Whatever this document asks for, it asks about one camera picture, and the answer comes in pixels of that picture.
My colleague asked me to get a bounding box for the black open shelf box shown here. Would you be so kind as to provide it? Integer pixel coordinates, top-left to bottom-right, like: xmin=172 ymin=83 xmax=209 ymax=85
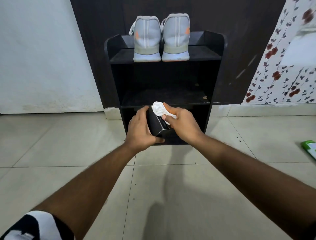
xmin=104 ymin=31 xmax=228 ymax=146

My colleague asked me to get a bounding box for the green blue white bottle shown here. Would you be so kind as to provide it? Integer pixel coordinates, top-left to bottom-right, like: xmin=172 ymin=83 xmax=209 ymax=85
xmin=301 ymin=140 xmax=316 ymax=161

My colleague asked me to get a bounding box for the person's right hand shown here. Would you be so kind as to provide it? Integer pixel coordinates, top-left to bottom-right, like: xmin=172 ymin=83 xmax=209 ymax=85
xmin=162 ymin=103 xmax=205 ymax=144

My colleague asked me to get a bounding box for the dark brown wooden cabinet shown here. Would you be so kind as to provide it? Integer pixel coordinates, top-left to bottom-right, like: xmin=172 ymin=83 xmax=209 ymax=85
xmin=70 ymin=0 xmax=287 ymax=109

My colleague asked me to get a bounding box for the white floral patterned sheet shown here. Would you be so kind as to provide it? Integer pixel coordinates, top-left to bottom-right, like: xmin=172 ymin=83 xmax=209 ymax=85
xmin=242 ymin=0 xmax=316 ymax=104

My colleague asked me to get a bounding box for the grey sneaker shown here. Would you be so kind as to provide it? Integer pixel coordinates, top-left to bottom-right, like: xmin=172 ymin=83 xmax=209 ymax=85
xmin=128 ymin=15 xmax=162 ymax=63
xmin=160 ymin=13 xmax=191 ymax=62

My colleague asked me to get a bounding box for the person's left hand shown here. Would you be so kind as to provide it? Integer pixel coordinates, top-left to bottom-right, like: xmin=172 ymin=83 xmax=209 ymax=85
xmin=124 ymin=105 xmax=165 ymax=153

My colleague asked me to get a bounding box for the clear plastic box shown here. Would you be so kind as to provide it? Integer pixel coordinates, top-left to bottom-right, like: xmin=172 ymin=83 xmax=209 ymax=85
xmin=146 ymin=105 xmax=177 ymax=138

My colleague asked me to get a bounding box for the person's right forearm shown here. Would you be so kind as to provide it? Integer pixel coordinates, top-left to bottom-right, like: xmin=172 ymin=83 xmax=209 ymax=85
xmin=194 ymin=135 xmax=316 ymax=240

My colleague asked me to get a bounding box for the zebra striped garment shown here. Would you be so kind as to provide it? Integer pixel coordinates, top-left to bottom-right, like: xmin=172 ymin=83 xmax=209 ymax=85
xmin=0 ymin=210 xmax=75 ymax=240

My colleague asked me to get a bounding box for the person's left forearm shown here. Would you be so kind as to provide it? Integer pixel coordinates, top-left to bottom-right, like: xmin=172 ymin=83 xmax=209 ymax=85
xmin=32 ymin=143 xmax=138 ymax=240

